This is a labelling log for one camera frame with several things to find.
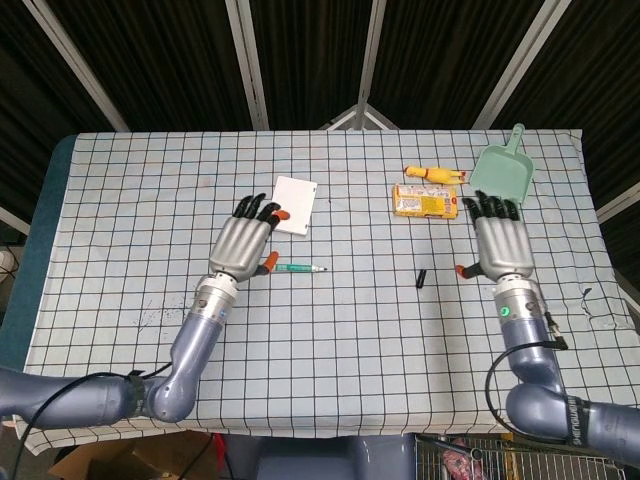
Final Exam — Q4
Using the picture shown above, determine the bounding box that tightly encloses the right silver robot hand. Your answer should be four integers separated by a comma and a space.
454, 190, 536, 282

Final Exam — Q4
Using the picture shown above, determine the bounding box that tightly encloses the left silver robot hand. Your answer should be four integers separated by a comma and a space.
207, 190, 292, 283

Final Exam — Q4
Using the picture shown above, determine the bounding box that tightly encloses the white green marker body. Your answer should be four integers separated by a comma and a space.
273, 262, 329, 276

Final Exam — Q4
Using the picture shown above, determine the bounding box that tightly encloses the white rectangular board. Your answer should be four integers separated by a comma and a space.
271, 175, 319, 238

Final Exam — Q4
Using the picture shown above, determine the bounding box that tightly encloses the green plastic dustpan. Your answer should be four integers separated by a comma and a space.
470, 122, 537, 206

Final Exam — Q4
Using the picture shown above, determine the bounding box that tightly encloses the yellow snack package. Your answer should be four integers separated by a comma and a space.
391, 183, 461, 220

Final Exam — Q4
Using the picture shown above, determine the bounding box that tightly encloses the yellow rubber chicken toy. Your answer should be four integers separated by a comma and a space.
403, 164, 469, 188

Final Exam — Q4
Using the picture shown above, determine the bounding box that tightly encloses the light blue checkered tablecloth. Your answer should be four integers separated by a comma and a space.
22, 129, 634, 449

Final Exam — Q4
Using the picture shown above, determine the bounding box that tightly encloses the blue robot torso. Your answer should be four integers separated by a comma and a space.
225, 432, 417, 480

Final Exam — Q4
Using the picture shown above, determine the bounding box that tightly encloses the brown cardboard box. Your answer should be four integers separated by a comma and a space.
47, 430, 222, 480

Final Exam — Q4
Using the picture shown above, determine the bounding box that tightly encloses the white frame post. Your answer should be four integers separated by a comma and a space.
224, 0, 272, 132
0, 205, 32, 237
354, 0, 388, 129
21, 0, 131, 133
596, 181, 640, 224
471, 0, 572, 131

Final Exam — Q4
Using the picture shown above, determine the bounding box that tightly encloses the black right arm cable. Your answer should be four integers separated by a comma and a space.
483, 311, 570, 432

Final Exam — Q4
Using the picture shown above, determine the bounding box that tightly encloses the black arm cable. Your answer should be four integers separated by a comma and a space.
8, 361, 174, 480
483, 311, 570, 432

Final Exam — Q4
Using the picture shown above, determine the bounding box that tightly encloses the white triangular frame base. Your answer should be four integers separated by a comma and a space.
326, 104, 399, 132

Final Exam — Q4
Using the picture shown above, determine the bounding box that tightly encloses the metal wire basket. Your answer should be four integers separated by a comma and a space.
414, 433, 627, 480

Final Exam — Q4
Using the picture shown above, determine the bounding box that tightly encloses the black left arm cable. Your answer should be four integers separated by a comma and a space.
8, 361, 174, 480

